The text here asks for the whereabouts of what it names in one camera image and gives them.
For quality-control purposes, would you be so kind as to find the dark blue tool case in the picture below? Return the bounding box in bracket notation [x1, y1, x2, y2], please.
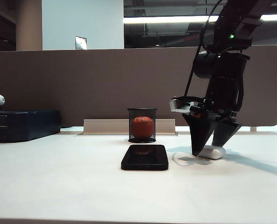
[0, 110, 61, 143]

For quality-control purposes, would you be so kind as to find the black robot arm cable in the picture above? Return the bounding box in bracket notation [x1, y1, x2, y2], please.
[184, 0, 224, 98]

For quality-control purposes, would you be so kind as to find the white ceiling light strip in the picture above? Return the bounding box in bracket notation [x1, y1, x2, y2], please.
[123, 14, 277, 24]

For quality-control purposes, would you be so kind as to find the orange ball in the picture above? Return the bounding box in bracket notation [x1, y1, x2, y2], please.
[131, 116, 154, 139]

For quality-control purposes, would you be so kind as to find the brown fabric desk partition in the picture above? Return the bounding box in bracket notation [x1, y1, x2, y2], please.
[0, 45, 277, 128]

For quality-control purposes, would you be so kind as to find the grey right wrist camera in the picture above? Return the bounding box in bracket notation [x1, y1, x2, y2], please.
[169, 95, 206, 114]

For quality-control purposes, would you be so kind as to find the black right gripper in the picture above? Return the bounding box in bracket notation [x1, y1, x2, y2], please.
[182, 51, 250, 156]

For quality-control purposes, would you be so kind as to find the black smartphone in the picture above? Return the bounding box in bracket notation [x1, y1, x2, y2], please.
[121, 144, 169, 171]

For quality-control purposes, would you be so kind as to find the white wireless headphone case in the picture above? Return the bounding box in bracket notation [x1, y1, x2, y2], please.
[198, 145, 227, 161]

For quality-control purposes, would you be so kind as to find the black mesh pen holder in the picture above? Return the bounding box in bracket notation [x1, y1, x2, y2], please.
[127, 108, 158, 144]

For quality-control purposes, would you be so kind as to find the silver wall plate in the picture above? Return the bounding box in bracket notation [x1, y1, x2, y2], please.
[75, 36, 87, 50]

